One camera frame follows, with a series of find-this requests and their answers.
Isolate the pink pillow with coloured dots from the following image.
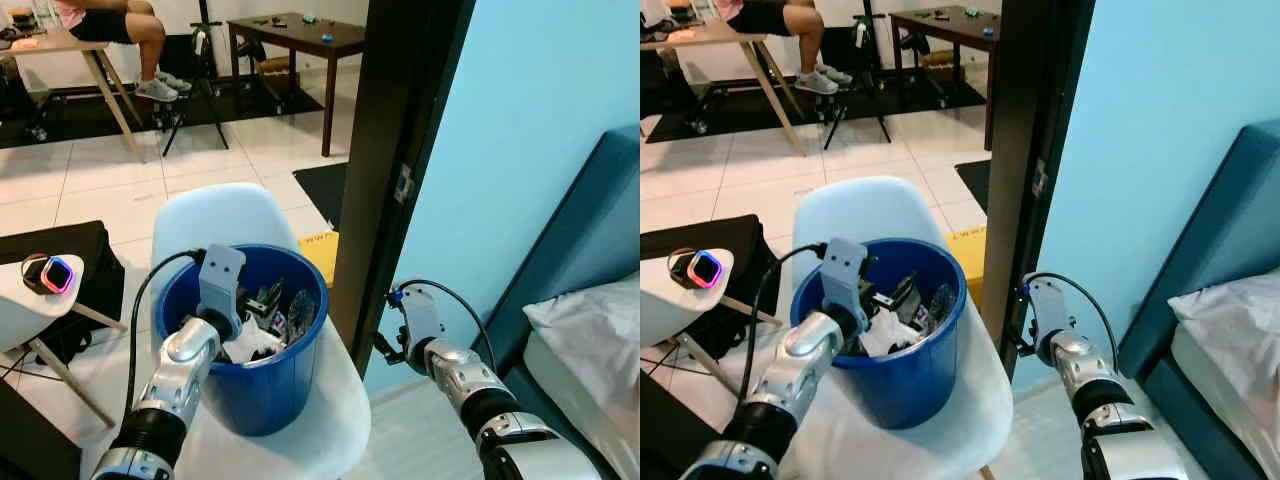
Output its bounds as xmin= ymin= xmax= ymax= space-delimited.
xmin=522 ymin=272 xmax=641 ymax=401
xmin=1168 ymin=268 xmax=1280 ymax=401

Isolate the clear plastic wrapper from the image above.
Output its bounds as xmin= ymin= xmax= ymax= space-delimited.
xmin=925 ymin=283 xmax=956 ymax=326
xmin=288 ymin=290 xmax=319 ymax=336

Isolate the yellow box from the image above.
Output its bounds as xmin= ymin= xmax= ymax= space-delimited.
xmin=945 ymin=225 xmax=988 ymax=286
xmin=298 ymin=230 xmax=341 ymax=289

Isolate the blue plastic bucket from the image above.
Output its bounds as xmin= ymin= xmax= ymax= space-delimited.
xmin=790 ymin=237 xmax=968 ymax=431
xmin=153 ymin=243 xmax=329 ymax=437

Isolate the white shell chair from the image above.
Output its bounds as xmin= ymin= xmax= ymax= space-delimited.
xmin=790 ymin=176 xmax=1013 ymax=480
xmin=150 ymin=182 xmax=373 ymax=480

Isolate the small black floor mat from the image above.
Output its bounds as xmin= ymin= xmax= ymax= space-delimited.
xmin=292 ymin=162 xmax=349 ymax=229
xmin=955 ymin=158 xmax=991 ymax=213

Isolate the black bag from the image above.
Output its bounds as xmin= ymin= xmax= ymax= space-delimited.
xmin=0 ymin=220 xmax=126 ymax=366
xmin=640 ymin=213 xmax=766 ymax=361

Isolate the mattress with beige sheet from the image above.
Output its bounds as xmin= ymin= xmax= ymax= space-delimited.
xmin=1170 ymin=325 xmax=1280 ymax=480
xmin=525 ymin=335 xmax=641 ymax=480

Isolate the white stool with wooden legs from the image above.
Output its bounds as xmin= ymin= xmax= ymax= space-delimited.
xmin=640 ymin=248 xmax=783 ymax=401
xmin=0 ymin=253 xmax=129 ymax=429

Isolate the large black floor rug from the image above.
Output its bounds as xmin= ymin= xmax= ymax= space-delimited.
xmin=0 ymin=85 xmax=326 ymax=151
xmin=645 ymin=78 xmax=986 ymax=144

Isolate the black tripod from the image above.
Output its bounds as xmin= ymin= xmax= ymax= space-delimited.
xmin=160 ymin=0 xmax=231 ymax=156
xmin=825 ymin=0 xmax=893 ymax=151

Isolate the black case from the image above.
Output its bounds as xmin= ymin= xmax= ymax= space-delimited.
xmin=640 ymin=372 xmax=721 ymax=480
xmin=0 ymin=380 xmax=83 ymax=480

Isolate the dark wooden table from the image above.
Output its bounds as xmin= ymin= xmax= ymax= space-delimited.
xmin=888 ymin=5 xmax=1001 ymax=151
xmin=228 ymin=12 xmax=366 ymax=158

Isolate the seated person in pink shirt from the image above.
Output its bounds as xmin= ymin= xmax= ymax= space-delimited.
xmin=715 ymin=0 xmax=853 ymax=96
xmin=55 ymin=0 xmax=193 ymax=104

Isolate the light wooden table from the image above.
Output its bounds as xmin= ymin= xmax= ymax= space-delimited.
xmin=0 ymin=28 xmax=146 ymax=161
xmin=640 ymin=22 xmax=806 ymax=156

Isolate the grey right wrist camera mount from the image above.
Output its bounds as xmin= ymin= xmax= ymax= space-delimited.
xmin=392 ymin=288 xmax=443 ymax=351
xmin=1022 ymin=278 xmax=1071 ymax=341

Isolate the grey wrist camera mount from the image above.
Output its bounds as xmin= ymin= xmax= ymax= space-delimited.
xmin=1022 ymin=278 xmax=1071 ymax=341
xmin=197 ymin=243 xmax=247 ymax=317
xmin=820 ymin=238 xmax=869 ymax=311
xmin=392 ymin=288 xmax=443 ymax=351

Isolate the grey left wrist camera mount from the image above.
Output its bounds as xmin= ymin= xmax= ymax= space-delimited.
xmin=197 ymin=243 xmax=247 ymax=317
xmin=820 ymin=238 xmax=869 ymax=311

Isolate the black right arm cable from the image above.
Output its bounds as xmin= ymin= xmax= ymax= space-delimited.
xmin=1022 ymin=272 xmax=1121 ymax=376
xmin=395 ymin=278 xmax=498 ymax=376

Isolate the black gadget with glowing ring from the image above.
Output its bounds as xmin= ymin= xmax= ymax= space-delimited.
xmin=668 ymin=248 xmax=723 ymax=291
xmin=20 ymin=253 xmax=76 ymax=296

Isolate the dark door frame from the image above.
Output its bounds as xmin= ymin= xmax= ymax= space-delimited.
xmin=330 ymin=0 xmax=476 ymax=376
xmin=980 ymin=0 xmax=1096 ymax=356

